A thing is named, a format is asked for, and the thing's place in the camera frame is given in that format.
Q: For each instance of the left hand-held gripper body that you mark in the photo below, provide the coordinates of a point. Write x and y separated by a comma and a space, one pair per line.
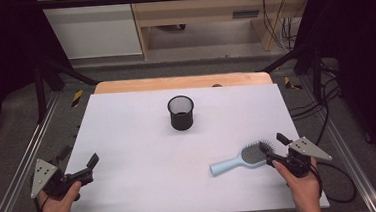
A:
42, 176

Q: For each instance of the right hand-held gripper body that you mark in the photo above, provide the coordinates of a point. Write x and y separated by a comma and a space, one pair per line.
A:
304, 149

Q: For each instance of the light blue hairbrush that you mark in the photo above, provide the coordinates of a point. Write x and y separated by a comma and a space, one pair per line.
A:
228, 165

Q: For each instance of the black mesh pen holder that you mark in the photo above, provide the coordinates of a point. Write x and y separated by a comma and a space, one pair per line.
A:
181, 121

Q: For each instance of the person's left hand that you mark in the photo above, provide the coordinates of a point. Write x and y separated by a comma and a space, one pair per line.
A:
58, 208

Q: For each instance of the person's right hand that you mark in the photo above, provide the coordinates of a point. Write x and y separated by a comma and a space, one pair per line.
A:
303, 189

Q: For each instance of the yellow black tape marker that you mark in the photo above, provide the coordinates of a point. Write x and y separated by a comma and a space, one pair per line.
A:
77, 98
288, 83

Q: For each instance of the white table board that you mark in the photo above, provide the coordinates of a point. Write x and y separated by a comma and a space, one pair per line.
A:
147, 175

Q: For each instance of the wooden table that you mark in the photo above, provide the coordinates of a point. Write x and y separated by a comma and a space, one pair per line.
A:
161, 84

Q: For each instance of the black curtain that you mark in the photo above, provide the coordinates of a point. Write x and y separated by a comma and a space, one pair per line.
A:
2, 59
366, 56

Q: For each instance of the white cabinet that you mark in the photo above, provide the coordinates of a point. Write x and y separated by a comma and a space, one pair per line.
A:
97, 35

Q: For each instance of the light wooden desk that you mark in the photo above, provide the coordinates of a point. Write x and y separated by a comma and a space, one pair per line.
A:
196, 10

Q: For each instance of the aluminium rail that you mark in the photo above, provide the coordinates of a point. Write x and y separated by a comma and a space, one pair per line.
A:
20, 168
354, 168

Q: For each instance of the black metal frame stand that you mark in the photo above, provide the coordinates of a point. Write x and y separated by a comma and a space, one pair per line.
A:
40, 93
315, 73

